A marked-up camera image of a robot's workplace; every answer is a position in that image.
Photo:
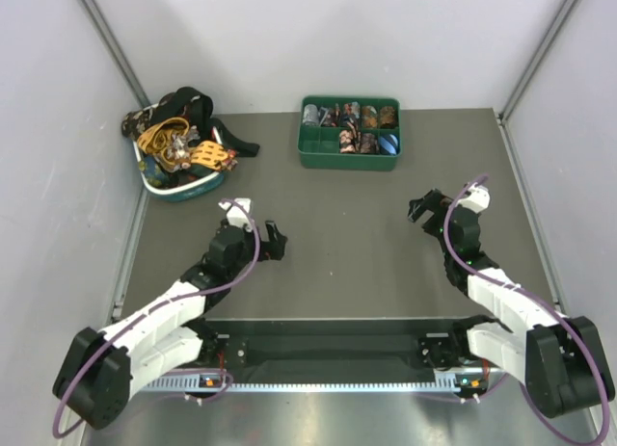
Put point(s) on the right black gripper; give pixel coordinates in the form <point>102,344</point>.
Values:
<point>434,201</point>

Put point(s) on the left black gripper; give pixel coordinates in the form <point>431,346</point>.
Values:
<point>272,249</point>

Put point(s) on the brown floral tie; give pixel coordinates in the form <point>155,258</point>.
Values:
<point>176,155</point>

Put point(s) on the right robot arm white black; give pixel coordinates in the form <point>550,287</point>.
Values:
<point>518,336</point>

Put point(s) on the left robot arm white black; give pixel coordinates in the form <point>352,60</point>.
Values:
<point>104,369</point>

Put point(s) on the blue striped rolled tie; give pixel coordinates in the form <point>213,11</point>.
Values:
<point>388,144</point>

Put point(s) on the red patterned tie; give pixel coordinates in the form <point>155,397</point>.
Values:
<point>226,160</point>

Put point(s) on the white teal basket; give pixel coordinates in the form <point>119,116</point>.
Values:
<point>186,184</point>

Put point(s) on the brown pink rolled tie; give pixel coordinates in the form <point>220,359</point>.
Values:
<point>368,144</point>

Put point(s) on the green compartment tray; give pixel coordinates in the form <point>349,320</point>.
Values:
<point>360,133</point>

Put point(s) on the pink floral rolled tie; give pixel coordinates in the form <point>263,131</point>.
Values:
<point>348,141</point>

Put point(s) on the dark brown rolled tie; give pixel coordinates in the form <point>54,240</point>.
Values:
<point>388,118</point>

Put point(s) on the teal floral rolled tie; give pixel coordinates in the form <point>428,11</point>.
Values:
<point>350,114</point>

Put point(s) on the grey rolled tie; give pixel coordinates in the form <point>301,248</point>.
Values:
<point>310,115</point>

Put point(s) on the dark red rolled tie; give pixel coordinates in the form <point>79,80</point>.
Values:
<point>329,116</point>

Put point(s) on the green patterned tie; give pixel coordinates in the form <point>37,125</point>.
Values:
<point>153,174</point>

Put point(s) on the black tie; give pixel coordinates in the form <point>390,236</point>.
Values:
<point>197,108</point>

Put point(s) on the yellow patterned tie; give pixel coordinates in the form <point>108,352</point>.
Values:
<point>203,152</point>

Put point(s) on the dark floral tie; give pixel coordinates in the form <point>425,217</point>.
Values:
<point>135,123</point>

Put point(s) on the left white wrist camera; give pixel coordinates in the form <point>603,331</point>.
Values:
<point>238,213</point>

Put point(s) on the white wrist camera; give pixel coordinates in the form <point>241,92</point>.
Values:
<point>238,213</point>
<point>476,199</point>

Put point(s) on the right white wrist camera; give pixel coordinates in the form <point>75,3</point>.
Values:
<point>476,199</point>

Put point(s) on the right aluminium frame post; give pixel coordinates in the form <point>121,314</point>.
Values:
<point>558,21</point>

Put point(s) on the aluminium frame post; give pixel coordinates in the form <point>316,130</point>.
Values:
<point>558,21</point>
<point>113,46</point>

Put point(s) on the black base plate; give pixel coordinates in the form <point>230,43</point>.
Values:
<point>333,350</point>

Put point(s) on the grey slotted cable duct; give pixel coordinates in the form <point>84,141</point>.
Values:
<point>440,382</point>

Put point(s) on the left aluminium frame post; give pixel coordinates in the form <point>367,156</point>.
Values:
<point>113,46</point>

